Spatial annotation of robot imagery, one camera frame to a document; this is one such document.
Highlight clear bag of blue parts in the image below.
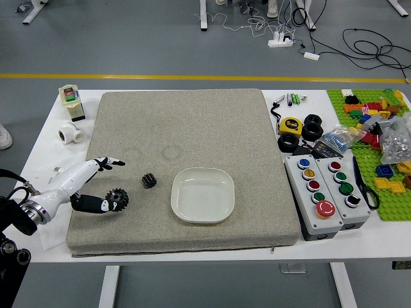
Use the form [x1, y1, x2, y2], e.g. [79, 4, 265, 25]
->
[317, 124, 367, 153]

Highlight big black gear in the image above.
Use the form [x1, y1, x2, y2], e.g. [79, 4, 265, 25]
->
[104, 187, 129, 214]

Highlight black scissors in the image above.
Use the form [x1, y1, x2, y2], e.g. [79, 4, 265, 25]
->
[352, 156, 381, 211]

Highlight white pipe tee fitting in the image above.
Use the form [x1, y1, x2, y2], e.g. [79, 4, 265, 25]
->
[58, 121, 85, 146]

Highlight small black module with wires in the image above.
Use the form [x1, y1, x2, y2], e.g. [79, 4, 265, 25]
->
[293, 143, 317, 158]

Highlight small black gear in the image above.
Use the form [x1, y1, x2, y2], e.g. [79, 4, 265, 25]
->
[141, 173, 157, 190]

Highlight thin black floor cable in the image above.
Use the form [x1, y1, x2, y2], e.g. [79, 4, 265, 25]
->
[290, 5, 319, 56]

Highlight blue toy brick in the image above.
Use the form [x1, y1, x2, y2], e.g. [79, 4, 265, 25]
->
[375, 164, 395, 178]

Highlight clear bag of metal screws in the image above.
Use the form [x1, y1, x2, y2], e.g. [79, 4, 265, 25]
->
[380, 112, 411, 164]

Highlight white background table leg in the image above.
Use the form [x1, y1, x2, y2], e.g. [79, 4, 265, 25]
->
[22, 0, 46, 25]
[199, 0, 211, 32]
[295, 0, 317, 32]
[388, 0, 410, 17]

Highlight long black floor cable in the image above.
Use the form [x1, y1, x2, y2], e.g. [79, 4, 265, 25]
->
[342, 28, 411, 81]

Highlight white square dish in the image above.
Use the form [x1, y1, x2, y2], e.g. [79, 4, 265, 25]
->
[170, 167, 235, 225]

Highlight grey-brown mat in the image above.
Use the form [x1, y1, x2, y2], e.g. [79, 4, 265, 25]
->
[66, 89, 301, 259]

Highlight black electronic display module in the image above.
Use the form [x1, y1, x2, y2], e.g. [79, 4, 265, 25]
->
[313, 141, 344, 160]

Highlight silver stick with black lanyard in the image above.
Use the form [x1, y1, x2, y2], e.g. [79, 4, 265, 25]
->
[271, 95, 287, 131]

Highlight grey under-table bracket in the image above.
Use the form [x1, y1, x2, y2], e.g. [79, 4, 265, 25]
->
[278, 262, 308, 275]

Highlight beige switch box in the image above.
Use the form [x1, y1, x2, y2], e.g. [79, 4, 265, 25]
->
[58, 84, 86, 123]

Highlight big red toy brick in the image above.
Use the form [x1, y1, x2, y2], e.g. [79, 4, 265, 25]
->
[359, 131, 382, 150]

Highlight grey five-button control box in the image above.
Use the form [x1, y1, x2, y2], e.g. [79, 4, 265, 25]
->
[284, 155, 344, 242]

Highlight grey four-button control box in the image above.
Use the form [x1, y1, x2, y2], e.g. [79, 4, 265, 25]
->
[315, 156, 371, 231]

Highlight green brick baseplate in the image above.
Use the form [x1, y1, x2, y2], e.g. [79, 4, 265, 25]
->
[326, 88, 411, 222]

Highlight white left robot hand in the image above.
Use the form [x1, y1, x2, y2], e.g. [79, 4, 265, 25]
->
[37, 156, 127, 219]

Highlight white power strip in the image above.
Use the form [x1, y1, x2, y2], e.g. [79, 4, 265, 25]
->
[268, 31, 295, 48]

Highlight yellow tape measure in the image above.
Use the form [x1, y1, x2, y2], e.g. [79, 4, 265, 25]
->
[278, 116, 303, 136]

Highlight long green toy brick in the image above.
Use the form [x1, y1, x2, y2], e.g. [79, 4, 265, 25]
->
[382, 89, 402, 107]

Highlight white floor cable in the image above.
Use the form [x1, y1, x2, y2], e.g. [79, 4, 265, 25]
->
[192, 0, 298, 40]

